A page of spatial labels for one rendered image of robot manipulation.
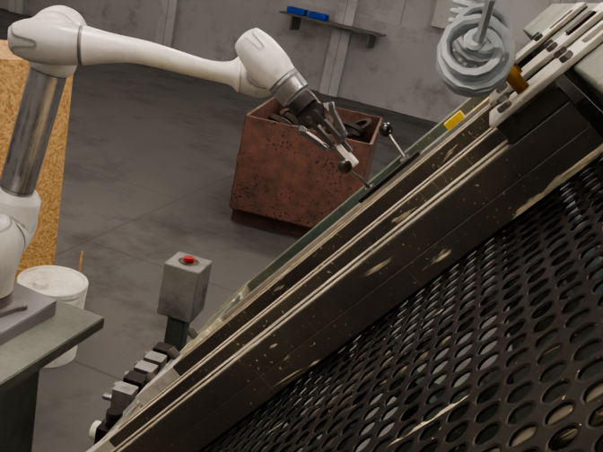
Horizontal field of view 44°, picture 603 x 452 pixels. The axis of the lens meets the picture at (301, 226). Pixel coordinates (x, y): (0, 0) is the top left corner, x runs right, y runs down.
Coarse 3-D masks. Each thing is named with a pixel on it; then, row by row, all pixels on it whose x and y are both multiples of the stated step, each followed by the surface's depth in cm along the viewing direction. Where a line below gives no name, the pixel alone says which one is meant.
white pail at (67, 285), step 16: (80, 256) 338; (32, 272) 331; (48, 272) 334; (64, 272) 338; (80, 272) 340; (32, 288) 317; (48, 288) 320; (64, 288) 323; (80, 288) 326; (80, 304) 326
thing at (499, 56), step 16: (464, 16) 60; (480, 16) 60; (496, 16) 79; (448, 32) 60; (464, 32) 63; (480, 32) 57; (496, 32) 61; (448, 48) 60; (464, 48) 78; (480, 48) 58; (496, 48) 59; (512, 48) 59; (448, 64) 59; (480, 64) 80; (496, 64) 58; (512, 64) 60; (448, 80) 61; (464, 80) 60; (480, 80) 68; (496, 80) 59
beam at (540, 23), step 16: (544, 16) 176; (560, 16) 142; (576, 16) 118; (528, 32) 172; (560, 32) 116; (544, 48) 127; (576, 64) 76; (592, 64) 69; (576, 80) 93; (592, 80) 63; (592, 96) 84
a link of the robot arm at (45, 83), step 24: (48, 72) 200; (72, 72) 204; (24, 96) 205; (48, 96) 204; (24, 120) 206; (48, 120) 208; (24, 144) 208; (24, 168) 211; (0, 192) 213; (24, 192) 215; (24, 216) 215; (24, 240) 215
